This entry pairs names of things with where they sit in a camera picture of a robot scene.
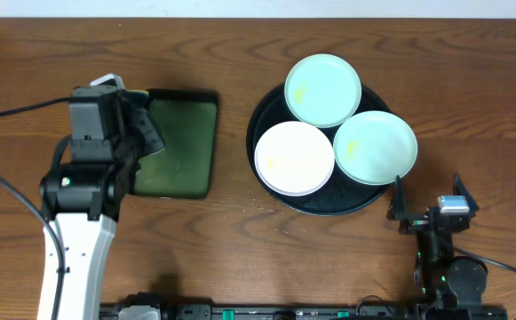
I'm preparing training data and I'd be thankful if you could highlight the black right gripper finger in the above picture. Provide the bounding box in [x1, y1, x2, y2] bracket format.
[386, 176, 407, 220]
[453, 172, 480, 213]

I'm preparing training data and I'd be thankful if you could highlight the pale pink plate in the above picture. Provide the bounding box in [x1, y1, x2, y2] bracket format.
[253, 121, 335, 196]

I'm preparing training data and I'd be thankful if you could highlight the mint green plate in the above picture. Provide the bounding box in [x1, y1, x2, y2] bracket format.
[333, 111, 418, 186]
[284, 53, 361, 128]

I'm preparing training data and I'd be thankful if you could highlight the green and yellow sponge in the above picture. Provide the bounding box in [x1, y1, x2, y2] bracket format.
[128, 90, 149, 97]

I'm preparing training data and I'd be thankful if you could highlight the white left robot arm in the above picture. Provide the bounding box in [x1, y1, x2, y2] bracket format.
[37, 84, 164, 319]

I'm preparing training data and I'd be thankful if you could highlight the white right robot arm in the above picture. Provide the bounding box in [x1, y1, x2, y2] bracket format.
[387, 174, 508, 319]

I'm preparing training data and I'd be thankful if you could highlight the black rectangular water tray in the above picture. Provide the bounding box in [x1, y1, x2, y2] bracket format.
[132, 89, 218, 199]

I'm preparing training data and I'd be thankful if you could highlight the mint green plate front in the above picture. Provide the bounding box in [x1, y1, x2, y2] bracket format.
[333, 111, 418, 186]

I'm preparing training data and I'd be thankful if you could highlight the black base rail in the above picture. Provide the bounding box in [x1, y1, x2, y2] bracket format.
[98, 292, 508, 320]

